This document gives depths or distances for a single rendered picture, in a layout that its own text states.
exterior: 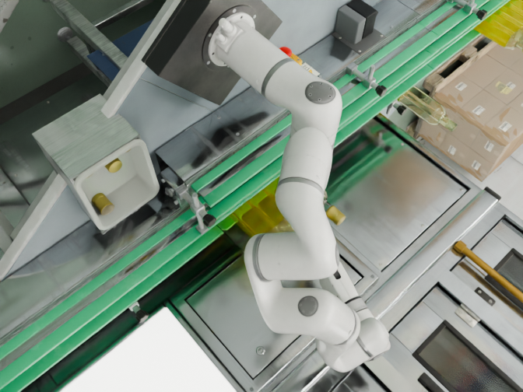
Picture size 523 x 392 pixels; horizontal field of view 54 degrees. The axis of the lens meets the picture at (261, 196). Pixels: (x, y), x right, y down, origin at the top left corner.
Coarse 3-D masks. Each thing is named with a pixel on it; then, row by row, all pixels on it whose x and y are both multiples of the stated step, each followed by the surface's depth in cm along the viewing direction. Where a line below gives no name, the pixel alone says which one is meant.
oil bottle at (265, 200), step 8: (264, 192) 138; (256, 200) 136; (264, 200) 136; (272, 200) 136; (264, 208) 135; (272, 208) 135; (272, 216) 134; (280, 216) 134; (280, 224) 133; (288, 224) 133; (280, 232) 134
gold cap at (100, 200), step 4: (96, 196) 121; (100, 196) 121; (104, 196) 122; (92, 200) 122; (96, 200) 121; (100, 200) 121; (104, 200) 121; (108, 200) 122; (96, 204) 121; (100, 204) 120; (104, 204) 120; (108, 204) 120; (112, 204) 121; (100, 208) 120; (104, 208) 123; (108, 208) 123; (112, 208) 123; (100, 212) 120; (104, 212) 122; (108, 212) 123
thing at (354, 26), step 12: (360, 0) 146; (348, 12) 144; (360, 12) 144; (372, 12) 144; (336, 24) 149; (348, 24) 145; (360, 24) 142; (372, 24) 147; (348, 36) 148; (360, 36) 147
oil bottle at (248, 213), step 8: (248, 200) 136; (240, 208) 135; (248, 208) 135; (256, 208) 135; (240, 216) 134; (248, 216) 134; (256, 216) 134; (264, 216) 134; (248, 224) 133; (256, 224) 133; (264, 224) 133; (272, 224) 133; (256, 232) 132; (264, 232) 131; (272, 232) 132
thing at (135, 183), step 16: (128, 144) 107; (144, 144) 110; (112, 160) 106; (128, 160) 122; (144, 160) 116; (80, 176) 103; (96, 176) 117; (112, 176) 121; (128, 176) 126; (144, 176) 124; (80, 192) 106; (96, 192) 121; (112, 192) 125; (128, 192) 126; (144, 192) 126; (96, 208) 123; (128, 208) 124; (96, 224) 118; (112, 224) 122
